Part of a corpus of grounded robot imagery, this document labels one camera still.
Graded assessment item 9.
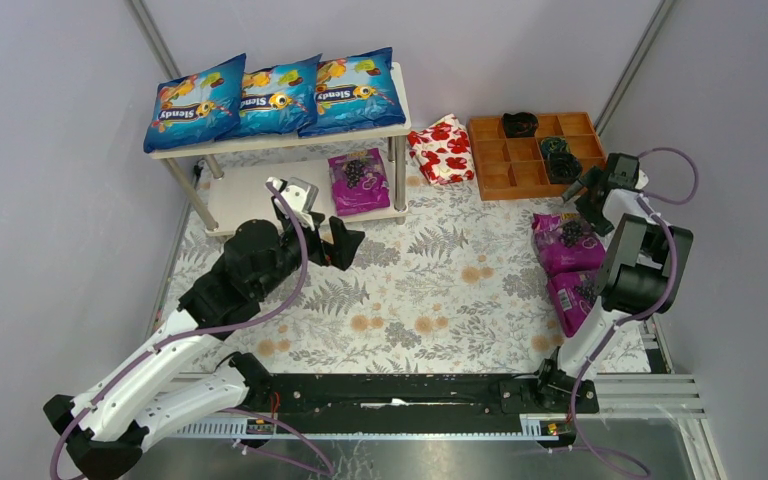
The purple grape candy bag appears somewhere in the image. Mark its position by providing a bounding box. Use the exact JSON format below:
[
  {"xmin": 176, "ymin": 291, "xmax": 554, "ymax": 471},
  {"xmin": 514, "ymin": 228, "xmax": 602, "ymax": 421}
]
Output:
[
  {"xmin": 547, "ymin": 270, "xmax": 598, "ymax": 338},
  {"xmin": 531, "ymin": 213, "xmax": 606, "ymax": 277},
  {"xmin": 328, "ymin": 148, "xmax": 391, "ymax": 217}
]

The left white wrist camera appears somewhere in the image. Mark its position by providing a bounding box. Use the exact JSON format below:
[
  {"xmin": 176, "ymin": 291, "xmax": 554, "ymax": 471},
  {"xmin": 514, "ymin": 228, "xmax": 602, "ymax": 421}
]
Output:
[{"xmin": 267, "ymin": 177, "xmax": 319, "ymax": 229}]

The wooden compartment tray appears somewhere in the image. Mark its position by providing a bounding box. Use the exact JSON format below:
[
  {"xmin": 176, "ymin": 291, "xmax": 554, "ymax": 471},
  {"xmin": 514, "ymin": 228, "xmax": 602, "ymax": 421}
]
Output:
[{"xmin": 467, "ymin": 112, "xmax": 607, "ymax": 201}]

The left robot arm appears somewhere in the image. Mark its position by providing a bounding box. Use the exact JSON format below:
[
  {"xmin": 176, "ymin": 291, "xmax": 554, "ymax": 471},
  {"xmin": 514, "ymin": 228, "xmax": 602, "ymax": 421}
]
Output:
[{"xmin": 43, "ymin": 217, "xmax": 365, "ymax": 479}]

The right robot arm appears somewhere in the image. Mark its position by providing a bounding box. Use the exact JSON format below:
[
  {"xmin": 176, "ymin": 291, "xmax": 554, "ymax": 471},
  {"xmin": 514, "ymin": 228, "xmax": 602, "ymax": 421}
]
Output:
[{"xmin": 531, "ymin": 153, "xmax": 694, "ymax": 406}]

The white two-tier shelf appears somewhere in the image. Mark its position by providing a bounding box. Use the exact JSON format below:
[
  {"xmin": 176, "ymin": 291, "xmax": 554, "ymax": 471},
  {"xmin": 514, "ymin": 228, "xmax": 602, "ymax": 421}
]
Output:
[{"xmin": 150, "ymin": 62, "xmax": 411, "ymax": 237}]

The blue Slendy candy bag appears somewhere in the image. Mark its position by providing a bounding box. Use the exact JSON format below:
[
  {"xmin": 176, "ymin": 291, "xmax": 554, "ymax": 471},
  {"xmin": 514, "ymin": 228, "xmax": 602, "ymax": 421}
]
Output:
[
  {"xmin": 217, "ymin": 54, "xmax": 321, "ymax": 140},
  {"xmin": 143, "ymin": 53, "xmax": 247, "ymax": 153}
]

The floral table mat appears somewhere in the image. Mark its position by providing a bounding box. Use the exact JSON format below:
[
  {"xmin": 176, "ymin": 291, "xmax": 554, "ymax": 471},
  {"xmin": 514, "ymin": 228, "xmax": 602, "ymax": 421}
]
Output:
[{"xmin": 148, "ymin": 139, "xmax": 650, "ymax": 376}]

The red floral white pouch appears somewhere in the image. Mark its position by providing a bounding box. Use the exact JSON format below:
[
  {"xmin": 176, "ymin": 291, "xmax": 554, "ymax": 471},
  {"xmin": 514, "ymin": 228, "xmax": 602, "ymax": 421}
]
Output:
[{"xmin": 407, "ymin": 114, "xmax": 476, "ymax": 185}]

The black coiled item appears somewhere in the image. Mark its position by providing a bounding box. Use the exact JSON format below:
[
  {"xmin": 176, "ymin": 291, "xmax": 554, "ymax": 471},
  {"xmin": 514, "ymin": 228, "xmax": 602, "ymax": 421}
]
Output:
[
  {"xmin": 545, "ymin": 152, "xmax": 583, "ymax": 185},
  {"xmin": 501, "ymin": 112, "xmax": 540, "ymax": 138}
]

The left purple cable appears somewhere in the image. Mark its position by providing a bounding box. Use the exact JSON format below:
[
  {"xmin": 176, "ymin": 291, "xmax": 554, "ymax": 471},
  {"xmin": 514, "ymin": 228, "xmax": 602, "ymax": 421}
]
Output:
[{"xmin": 49, "ymin": 178, "xmax": 336, "ymax": 480}]

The dark green coiled item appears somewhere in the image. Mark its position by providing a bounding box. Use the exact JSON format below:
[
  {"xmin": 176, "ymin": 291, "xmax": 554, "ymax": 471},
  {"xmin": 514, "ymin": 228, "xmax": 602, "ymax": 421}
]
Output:
[{"xmin": 538, "ymin": 136, "xmax": 570, "ymax": 158}]

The blue candy bag on shelf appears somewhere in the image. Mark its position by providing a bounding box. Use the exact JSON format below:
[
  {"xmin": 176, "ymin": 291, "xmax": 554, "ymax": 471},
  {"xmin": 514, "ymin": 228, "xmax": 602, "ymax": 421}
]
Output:
[{"xmin": 299, "ymin": 47, "xmax": 406, "ymax": 136}]

